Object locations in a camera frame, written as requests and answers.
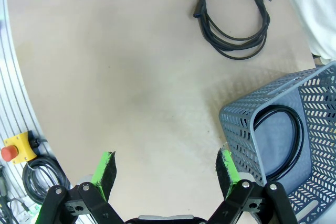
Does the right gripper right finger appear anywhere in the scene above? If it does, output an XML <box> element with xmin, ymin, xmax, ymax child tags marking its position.
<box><xmin>207</xmin><ymin>148</ymin><xmax>299</xmax><ymax>224</ymax></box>

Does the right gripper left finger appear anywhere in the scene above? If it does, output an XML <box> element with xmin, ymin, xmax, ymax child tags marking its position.
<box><xmin>36</xmin><ymin>151</ymin><xmax>124</xmax><ymax>224</ymax></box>

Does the thick black cable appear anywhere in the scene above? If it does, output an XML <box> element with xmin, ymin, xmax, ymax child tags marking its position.
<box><xmin>253</xmin><ymin>105</ymin><xmax>305</xmax><ymax>183</ymax></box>

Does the blue-grey plastic basket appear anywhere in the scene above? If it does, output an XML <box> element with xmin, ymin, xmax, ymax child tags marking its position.
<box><xmin>219</xmin><ymin>61</ymin><xmax>336</xmax><ymax>224</ymax></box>

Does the yellow emergency stop button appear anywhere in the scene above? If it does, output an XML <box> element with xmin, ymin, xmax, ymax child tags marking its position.
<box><xmin>1</xmin><ymin>131</ymin><xmax>37</xmax><ymax>166</ymax></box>

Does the person in white sweatshirt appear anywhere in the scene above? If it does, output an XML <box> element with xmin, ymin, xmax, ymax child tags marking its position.
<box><xmin>272</xmin><ymin>0</ymin><xmax>336</xmax><ymax>61</ymax></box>

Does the black coiled floor cable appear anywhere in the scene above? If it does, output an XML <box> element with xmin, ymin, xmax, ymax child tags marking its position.
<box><xmin>22</xmin><ymin>155</ymin><xmax>71</xmax><ymax>205</ymax></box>

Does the black USB cable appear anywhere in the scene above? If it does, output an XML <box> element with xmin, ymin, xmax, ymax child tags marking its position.
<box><xmin>189</xmin><ymin>0</ymin><xmax>274</xmax><ymax>61</ymax></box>

